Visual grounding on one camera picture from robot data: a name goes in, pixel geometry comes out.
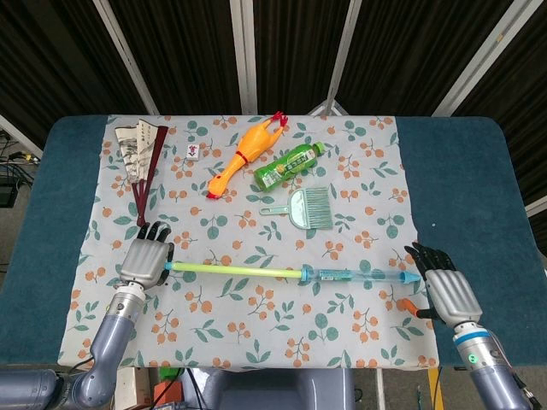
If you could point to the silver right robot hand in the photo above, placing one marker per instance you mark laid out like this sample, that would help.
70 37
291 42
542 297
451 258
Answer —
453 294

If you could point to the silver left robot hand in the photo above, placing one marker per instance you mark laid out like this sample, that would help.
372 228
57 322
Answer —
143 262

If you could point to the blue and green water pump toy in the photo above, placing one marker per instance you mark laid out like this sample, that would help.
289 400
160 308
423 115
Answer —
235 270

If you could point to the small green hand brush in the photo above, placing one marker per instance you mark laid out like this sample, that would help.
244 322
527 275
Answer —
320 209

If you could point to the paper folding fan dark ribs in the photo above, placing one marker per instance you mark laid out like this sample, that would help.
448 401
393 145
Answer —
137 149

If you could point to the white mahjong tile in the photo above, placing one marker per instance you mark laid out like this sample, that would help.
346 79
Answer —
193 151

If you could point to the floral orange fruit tablecloth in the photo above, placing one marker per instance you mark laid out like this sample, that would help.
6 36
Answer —
256 324

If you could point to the orange rubber chicken toy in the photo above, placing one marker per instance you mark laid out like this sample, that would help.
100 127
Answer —
252 145

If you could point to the small green dustpan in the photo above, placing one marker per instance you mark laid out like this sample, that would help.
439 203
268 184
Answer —
299 213

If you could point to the green plastic drink bottle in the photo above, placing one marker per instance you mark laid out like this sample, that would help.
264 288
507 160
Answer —
286 168

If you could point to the grey robot torso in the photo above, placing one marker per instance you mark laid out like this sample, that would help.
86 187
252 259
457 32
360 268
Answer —
278 390

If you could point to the white partition frame post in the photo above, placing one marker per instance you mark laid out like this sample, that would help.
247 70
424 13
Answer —
483 55
243 55
128 60
342 55

